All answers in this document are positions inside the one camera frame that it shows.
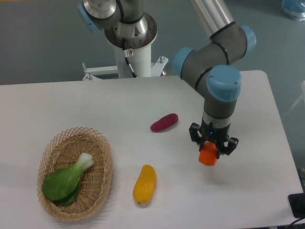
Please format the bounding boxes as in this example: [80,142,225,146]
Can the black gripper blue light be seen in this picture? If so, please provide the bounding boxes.
[189,118,239,159]

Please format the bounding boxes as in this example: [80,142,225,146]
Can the orange fruit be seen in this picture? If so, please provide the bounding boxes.
[198,142,218,166]

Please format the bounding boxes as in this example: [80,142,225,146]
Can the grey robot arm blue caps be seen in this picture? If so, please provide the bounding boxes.
[77,0,256,165]

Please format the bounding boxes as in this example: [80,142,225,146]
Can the purple sweet potato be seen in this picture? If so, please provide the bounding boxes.
[150,113,179,132]

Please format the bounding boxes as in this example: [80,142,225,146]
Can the yellow mango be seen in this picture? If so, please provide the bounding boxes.
[132,165,157,205]

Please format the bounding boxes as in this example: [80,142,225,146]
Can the black device at table edge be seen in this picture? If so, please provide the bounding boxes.
[288,193,305,218]

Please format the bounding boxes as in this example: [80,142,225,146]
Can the woven bamboo basket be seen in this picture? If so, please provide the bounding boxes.
[37,127,113,221]

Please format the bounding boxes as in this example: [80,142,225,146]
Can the blue object top right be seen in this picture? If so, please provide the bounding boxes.
[282,0,305,21]

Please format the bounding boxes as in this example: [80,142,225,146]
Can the green bok choy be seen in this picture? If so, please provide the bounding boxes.
[42,153,94,207]

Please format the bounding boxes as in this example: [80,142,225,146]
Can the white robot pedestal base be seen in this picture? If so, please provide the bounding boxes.
[82,12,169,80]

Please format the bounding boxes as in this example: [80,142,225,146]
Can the black cable on pedestal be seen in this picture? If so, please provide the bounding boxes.
[122,37,138,78]

